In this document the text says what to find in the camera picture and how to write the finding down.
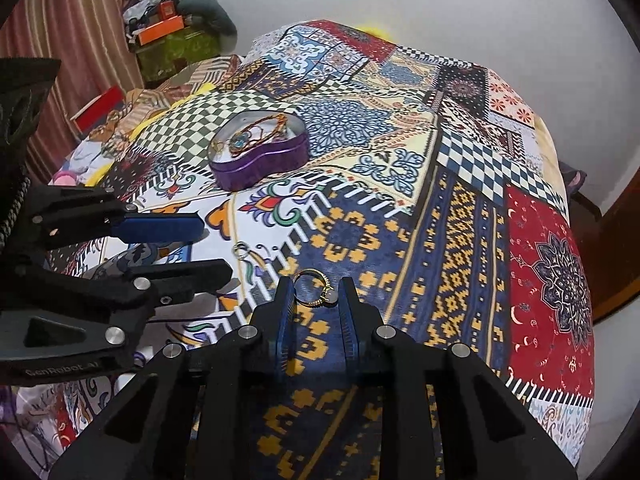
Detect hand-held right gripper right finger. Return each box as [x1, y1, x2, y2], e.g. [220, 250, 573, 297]
[337, 276, 578, 480]

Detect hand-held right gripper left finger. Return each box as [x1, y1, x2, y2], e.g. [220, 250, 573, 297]
[50, 276, 297, 480]

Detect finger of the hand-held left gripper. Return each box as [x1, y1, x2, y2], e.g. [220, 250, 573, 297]
[27, 185, 204, 252]
[0, 259, 233, 361]

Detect gold ring with stone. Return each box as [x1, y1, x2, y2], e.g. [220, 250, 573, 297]
[292, 270, 333, 307]

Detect purple heart-shaped tin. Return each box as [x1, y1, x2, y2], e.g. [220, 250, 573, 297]
[207, 109, 310, 192]

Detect red cord bracelet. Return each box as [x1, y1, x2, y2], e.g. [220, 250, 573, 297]
[239, 114, 292, 142]

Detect red box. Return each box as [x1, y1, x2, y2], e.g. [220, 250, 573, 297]
[69, 85, 126, 136]

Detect striped red curtain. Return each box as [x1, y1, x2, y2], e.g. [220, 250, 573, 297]
[0, 0, 146, 186]

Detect patchwork printed blanket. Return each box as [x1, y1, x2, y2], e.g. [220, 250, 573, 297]
[45, 19, 598, 480]

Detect long orange box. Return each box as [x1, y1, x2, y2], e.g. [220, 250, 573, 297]
[135, 15, 186, 46]

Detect white plastic bags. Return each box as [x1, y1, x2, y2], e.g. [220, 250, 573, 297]
[122, 0, 186, 26]

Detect striped orange bedsheet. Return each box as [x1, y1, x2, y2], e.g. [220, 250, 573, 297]
[65, 55, 251, 186]

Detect dark green cushion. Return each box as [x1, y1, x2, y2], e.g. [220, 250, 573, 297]
[177, 0, 238, 56]

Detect dark grey bag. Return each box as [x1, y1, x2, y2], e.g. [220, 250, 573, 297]
[557, 160, 588, 196]

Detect yellow plastic object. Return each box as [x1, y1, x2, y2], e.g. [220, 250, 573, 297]
[357, 22, 391, 41]

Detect black braided cord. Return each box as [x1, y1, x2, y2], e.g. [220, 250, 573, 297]
[0, 167, 32, 248]

